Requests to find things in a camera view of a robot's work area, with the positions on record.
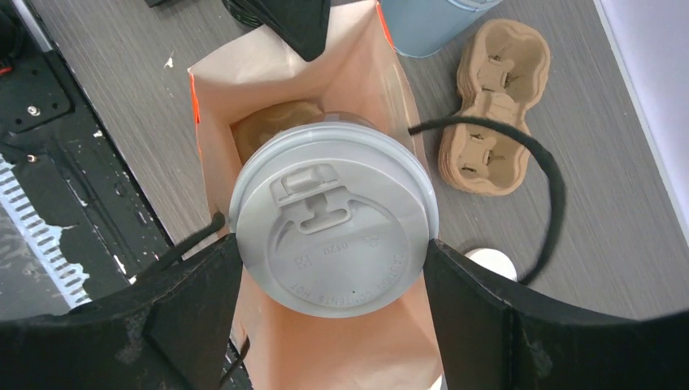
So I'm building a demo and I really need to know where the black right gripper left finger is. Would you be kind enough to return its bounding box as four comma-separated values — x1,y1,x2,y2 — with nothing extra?
1,235,242,389

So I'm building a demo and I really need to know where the single brown cup carrier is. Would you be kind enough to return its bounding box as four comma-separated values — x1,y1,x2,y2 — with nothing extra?
232,102,323,164

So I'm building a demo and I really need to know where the brown cardboard cup carrier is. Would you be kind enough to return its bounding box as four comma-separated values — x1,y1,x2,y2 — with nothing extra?
438,19,551,196

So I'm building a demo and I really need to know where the light blue cup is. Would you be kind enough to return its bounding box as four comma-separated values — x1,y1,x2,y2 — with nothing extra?
379,0,501,58

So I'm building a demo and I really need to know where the stack of white lids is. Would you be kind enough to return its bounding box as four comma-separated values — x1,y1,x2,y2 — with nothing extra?
464,248,518,281

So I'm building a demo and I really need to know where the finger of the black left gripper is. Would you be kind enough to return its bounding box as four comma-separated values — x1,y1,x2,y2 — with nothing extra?
223,0,332,62

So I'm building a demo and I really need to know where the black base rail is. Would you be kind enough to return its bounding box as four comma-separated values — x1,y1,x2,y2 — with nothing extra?
1,16,251,389

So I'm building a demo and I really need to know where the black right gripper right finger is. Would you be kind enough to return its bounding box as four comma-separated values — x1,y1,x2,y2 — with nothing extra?
423,240,688,389

